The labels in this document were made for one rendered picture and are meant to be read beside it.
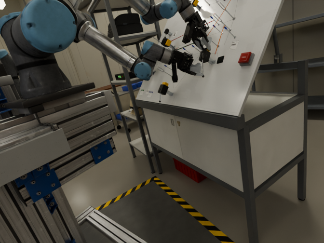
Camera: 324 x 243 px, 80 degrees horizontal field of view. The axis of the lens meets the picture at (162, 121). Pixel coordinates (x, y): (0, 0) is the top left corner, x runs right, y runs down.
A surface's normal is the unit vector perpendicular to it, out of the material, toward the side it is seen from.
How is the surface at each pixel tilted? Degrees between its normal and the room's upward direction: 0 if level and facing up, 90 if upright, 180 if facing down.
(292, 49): 90
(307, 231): 0
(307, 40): 90
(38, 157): 90
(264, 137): 90
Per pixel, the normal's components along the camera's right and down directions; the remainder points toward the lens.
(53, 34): 0.73, 0.15
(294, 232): -0.22, -0.93
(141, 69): -0.03, 0.33
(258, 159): 0.51, 0.16
